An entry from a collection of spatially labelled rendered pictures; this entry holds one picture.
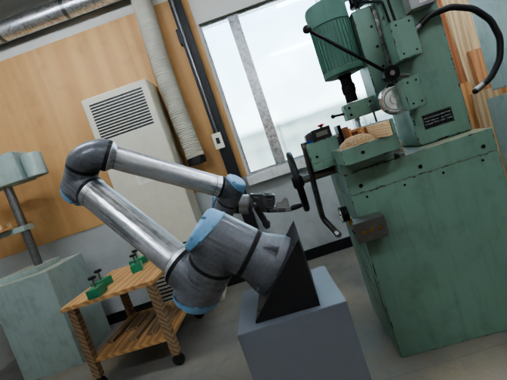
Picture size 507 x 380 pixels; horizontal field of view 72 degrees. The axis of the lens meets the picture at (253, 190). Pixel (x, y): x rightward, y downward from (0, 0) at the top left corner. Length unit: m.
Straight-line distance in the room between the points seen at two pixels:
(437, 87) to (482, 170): 0.37
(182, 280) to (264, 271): 0.27
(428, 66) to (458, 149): 0.36
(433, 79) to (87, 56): 2.61
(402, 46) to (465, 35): 1.82
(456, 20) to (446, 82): 1.72
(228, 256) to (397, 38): 1.04
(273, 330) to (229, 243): 0.26
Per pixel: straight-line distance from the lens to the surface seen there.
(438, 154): 1.52
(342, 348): 1.03
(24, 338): 3.07
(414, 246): 1.54
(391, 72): 1.54
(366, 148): 1.33
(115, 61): 3.23
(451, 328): 1.71
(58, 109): 3.37
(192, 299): 1.12
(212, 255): 1.01
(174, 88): 2.88
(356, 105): 1.62
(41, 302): 2.91
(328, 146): 1.54
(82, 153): 1.34
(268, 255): 0.98
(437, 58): 1.67
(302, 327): 0.98
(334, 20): 1.63
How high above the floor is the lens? 0.97
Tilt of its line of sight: 5 degrees down
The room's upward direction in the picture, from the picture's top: 19 degrees counter-clockwise
